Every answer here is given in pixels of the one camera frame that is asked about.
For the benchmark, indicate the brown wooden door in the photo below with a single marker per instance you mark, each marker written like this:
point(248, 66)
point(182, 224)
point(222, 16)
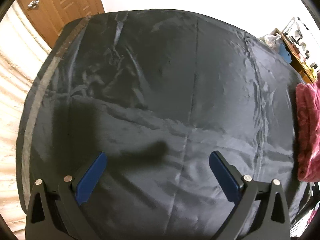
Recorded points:
point(57, 2)

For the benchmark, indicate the beige curtain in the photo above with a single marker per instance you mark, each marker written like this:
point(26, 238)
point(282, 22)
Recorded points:
point(12, 92)

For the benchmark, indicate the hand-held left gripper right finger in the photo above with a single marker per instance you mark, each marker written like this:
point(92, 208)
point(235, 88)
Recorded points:
point(225, 177)

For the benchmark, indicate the pink fleece garment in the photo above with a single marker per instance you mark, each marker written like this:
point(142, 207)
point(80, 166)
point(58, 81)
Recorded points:
point(308, 130)

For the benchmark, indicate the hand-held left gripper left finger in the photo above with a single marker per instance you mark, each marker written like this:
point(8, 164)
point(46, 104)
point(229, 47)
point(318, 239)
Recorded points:
point(90, 180)

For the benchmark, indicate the wooden desk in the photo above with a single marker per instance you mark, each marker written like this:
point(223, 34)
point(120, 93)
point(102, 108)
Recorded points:
point(303, 66)

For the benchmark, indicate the clear plastic bag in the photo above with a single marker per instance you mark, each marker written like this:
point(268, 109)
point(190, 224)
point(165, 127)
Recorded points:
point(270, 39)

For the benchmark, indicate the dark grey bed sheet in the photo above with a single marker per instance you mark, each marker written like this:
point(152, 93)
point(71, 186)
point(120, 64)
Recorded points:
point(160, 92)

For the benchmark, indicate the metal frame stand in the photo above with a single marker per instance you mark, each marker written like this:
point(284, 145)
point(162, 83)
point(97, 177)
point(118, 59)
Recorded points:
point(292, 27)

